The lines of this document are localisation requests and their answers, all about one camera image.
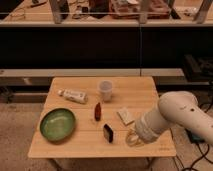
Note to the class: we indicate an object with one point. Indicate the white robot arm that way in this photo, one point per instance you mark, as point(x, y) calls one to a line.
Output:
point(175, 107)

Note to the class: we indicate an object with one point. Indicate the white lying tube bottle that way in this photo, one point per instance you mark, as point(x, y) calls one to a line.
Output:
point(72, 95)

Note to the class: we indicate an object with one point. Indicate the wooden slatted table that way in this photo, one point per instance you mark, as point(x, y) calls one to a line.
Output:
point(137, 94)

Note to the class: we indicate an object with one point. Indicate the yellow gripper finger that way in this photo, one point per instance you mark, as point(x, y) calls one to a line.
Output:
point(130, 137)
point(136, 142)

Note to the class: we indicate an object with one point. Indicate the green ceramic bowl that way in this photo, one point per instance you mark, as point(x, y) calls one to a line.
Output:
point(57, 124)

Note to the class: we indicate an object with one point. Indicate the red tray on shelf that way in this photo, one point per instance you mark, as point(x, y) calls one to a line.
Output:
point(131, 9)

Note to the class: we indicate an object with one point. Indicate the dark blue floor box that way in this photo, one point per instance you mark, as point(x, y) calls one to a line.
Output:
point(194, 138)

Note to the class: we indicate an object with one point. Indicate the white flat box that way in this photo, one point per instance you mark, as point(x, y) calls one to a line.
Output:
point(125, 116)

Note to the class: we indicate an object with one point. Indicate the white ribbed gripper body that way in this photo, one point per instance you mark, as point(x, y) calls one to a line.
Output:
point(150, 126)

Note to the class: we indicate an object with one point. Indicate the long wooden shelf bench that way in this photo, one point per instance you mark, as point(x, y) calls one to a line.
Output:
point(81, 37)

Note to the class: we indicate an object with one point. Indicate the black eraser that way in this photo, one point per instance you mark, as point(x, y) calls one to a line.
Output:
point(108, 133)

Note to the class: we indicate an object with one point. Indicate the clear plastic cup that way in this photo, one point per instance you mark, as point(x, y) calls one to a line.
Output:
point(105, 90)

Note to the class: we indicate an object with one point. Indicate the small dark red bottle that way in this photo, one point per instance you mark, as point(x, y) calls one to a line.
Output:
point(97, 113)

